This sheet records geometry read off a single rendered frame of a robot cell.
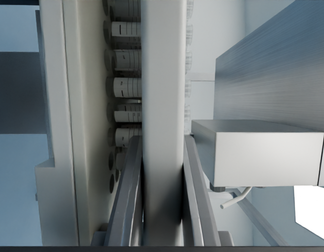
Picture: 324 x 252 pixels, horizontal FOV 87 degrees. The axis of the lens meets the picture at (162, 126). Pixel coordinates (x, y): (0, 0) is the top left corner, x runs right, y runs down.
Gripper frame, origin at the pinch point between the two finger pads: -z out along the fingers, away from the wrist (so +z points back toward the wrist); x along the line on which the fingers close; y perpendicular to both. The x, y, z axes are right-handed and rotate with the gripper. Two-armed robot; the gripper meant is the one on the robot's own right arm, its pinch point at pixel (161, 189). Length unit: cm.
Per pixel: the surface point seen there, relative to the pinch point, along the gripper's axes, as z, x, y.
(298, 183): -13.1, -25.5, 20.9
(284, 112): -28.7, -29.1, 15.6
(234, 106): -52, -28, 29
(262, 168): -14.5, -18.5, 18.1
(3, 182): -57, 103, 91
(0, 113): -30, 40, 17
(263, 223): -38, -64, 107
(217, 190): -13.5, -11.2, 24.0
